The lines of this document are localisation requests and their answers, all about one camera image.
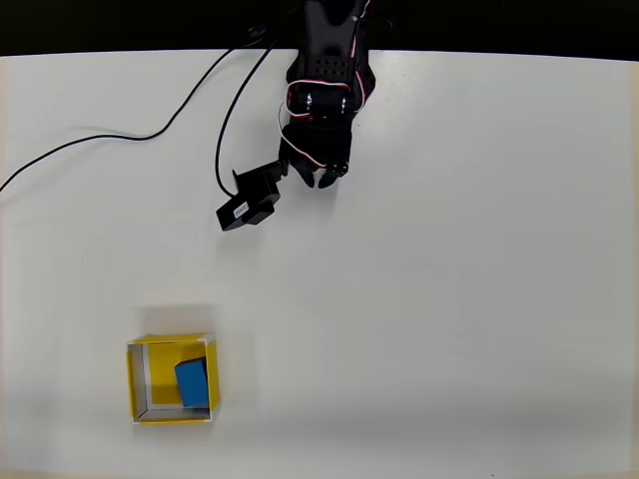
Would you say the blue cube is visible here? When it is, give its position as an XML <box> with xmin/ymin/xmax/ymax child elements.
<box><xmin>173</xmin><ymin>355</ymin><xmax>212</xmax><ymax>410</ymax></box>

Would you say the yellow open box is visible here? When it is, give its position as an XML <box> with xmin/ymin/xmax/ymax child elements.
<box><xmin>124</xmin><ymin>331</ymin><xmax>222</xmax><ymax>427</ymax></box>

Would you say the black webcam with mount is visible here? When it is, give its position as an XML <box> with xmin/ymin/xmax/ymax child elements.
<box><xmin>215</xmin><ymin>160</ymin><xmax>290</xmax><ymax>234</ymax></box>

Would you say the black webcam cable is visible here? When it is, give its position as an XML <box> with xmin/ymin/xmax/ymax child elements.
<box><xmin>214</xmin><ymin>38</ymin><xmax>281</xmax><ymax>197</ymax></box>

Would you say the red and white servo wire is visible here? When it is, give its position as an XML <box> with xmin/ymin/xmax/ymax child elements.
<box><xmin>277</xmin><ymin>0</ymin><xmax>376</xmax><ymax>171</ymax></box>

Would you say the long black cable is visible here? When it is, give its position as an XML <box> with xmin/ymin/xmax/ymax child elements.
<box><xmin>0</xmin><ymin>24</ymin><xmax>272</xmax><ymax>195</ymax></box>

